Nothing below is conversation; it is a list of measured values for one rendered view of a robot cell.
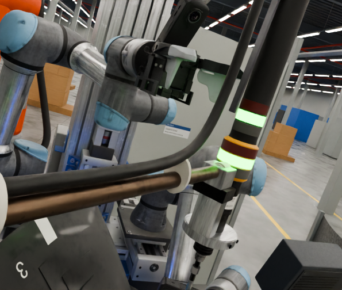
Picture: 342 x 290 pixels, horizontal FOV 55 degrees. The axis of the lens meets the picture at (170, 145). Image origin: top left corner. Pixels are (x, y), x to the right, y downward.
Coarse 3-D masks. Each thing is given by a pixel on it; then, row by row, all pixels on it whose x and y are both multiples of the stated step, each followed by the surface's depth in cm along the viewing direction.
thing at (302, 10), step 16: (288, 0) 35; (304, 0) 35; (288, 16) 35; (272, 32) 36; (288, 32) 35; (272, 48) 36; (288, 48) 36; (256, 64) 37; (272, 64) 36; (256, 80) 37; (272, 80) 36; (256, 96) 37; (272, 96) 37
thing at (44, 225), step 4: (36, 220) 35; (40, 220) 35; (44, 220) 35; (40, 224) 35; (44, 224) 35; (48, 224) 36; (40, 228) 35; (44, 228) 35; (48, 228) 35; (52, 228) 36; (44, 232) 35; (48, 232) 35; (52, 232) 36; (44, 236) 35; (48, 236) 35; (52, 236) 36; (56, 236) 36; (48, 240) 35; (52, 240) 35; (48, 244) 35
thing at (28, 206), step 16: (144, 176) 24; (160, 176) 26; (176, 176) 28; (192, 176) 30; (208, 176) 33; (48, 192) 17; (64, 192) 18; (80, 192) 19; (96, 192) 19; (112, 192) 21; (128, 192) 22; (144, 192) 24; (16, 208) 15; (32, 208) 16; (48, 208) 17; (64, 208) 18; (80, 208) 19
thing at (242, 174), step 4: (216, 160) 40; (236, 168) 38; (236, 172) 38; (240, 172) 38; (244, 172) 38; (248, 172) 39; (236, 176) 38; (240, 176) 38; (244, 176) 38; (248, 176) 39
